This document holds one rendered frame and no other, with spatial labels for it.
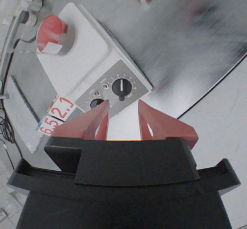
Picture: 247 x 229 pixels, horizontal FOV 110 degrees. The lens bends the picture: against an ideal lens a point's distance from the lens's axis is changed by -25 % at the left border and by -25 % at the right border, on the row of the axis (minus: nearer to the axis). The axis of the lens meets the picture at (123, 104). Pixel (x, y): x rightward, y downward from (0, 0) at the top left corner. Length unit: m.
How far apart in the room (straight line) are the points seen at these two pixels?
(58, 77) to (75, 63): 0.04
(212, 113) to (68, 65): 0.27
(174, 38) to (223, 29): 0.09
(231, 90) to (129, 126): 0.22
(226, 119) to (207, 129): 0.04
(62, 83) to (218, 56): 0.27
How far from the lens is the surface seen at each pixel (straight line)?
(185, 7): 0.27
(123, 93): 0.18
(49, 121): 0.37
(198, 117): 0.25
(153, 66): 0.23
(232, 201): 0.44
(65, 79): 0.20
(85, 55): 0.18
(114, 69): 0.18
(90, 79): 0.19
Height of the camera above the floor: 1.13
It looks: 68 degrees down
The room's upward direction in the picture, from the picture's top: 122 degrees counter-clockwise
